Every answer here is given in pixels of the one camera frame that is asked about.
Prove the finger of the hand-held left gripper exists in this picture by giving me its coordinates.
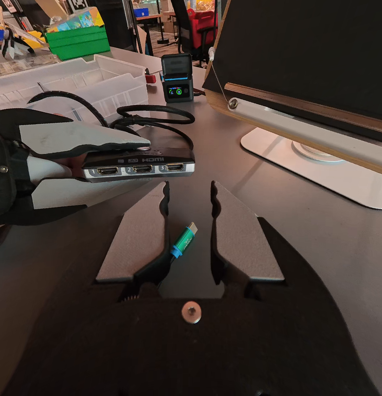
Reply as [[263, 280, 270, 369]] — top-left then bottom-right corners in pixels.
[[19, 121, 152, 159], [27, 155, 157, 211]]

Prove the colourful printed box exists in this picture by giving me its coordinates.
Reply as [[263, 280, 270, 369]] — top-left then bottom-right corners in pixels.
[[47, 8, 105, 33]]

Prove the black HDMI switch box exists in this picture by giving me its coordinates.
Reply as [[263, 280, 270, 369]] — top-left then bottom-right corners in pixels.
[[83, 147, 196, 184]]

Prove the red bag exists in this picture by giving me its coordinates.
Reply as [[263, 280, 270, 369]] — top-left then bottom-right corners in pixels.
[[187, 9, 218, 49]]

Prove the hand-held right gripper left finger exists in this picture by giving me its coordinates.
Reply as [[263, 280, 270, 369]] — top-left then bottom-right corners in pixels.
[[96, 181, 173, 288]]

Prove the thin steel wire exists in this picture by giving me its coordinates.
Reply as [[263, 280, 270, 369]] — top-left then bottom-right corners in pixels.
[[208, 46, 238, 109]]

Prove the black switch cable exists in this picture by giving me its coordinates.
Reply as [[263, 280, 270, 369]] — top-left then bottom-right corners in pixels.
[[27, 91, 196, 150]]

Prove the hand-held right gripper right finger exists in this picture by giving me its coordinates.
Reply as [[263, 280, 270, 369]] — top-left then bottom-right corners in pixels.
[[211, 181, 285, 285]]

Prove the black covered computer monitor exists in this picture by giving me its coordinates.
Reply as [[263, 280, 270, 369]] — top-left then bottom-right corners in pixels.
[[202, 0, 382, 177]]

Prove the black office chair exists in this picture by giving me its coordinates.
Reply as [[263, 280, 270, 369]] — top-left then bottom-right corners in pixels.
[[171, 0, 224, 67]]

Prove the black white tool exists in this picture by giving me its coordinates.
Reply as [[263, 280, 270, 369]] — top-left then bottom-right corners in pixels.
[[1, 26, 35, 59]]

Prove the small black display charger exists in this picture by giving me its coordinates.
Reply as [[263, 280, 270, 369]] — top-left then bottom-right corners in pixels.
[[161, 53, 194, 103]]

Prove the white monitor stand base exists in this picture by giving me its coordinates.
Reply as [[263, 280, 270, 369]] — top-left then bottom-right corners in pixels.
[[240, 127, 382, 210]]

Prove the green plastic bin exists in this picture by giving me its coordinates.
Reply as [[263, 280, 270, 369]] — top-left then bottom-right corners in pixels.
[[45, 25, 110, 61]]

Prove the clear white plastic bin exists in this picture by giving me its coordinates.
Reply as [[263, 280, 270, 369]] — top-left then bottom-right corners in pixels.
[[0, 54, 149, 132]]

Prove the green HDMI plug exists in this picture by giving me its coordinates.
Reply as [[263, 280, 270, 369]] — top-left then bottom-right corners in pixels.
[[170, 222, 198, 259]]

